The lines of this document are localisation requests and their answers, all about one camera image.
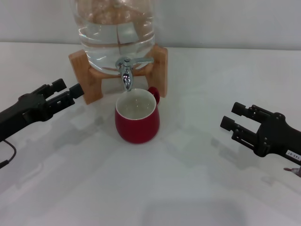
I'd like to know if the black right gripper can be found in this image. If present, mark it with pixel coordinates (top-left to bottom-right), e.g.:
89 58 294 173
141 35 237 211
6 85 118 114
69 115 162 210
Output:
220 102 301 165

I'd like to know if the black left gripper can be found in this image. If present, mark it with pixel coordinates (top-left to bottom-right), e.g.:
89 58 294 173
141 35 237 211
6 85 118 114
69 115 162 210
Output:
0 79 85 142

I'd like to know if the chrome faucet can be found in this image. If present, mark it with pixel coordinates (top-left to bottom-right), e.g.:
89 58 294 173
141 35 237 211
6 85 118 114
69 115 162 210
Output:
115 56 155 92

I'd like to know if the red cup with white inside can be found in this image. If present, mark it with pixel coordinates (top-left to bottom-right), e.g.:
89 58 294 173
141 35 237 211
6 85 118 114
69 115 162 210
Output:
114 86 161 144

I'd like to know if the clear glass water dispenser jar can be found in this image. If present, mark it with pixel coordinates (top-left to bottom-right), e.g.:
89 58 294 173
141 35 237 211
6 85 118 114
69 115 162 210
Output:
71 0 157 71

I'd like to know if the wooden dispenser stand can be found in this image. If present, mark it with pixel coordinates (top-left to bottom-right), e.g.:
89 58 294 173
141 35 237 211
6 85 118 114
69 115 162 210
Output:
68 44 169 105

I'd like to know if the right arm cable with plug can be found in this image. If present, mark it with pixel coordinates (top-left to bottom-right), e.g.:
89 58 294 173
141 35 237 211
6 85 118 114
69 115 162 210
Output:
283 166 301 176

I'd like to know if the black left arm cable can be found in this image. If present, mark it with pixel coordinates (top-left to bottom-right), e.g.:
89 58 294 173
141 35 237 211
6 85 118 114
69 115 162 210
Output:
0 140 16 168

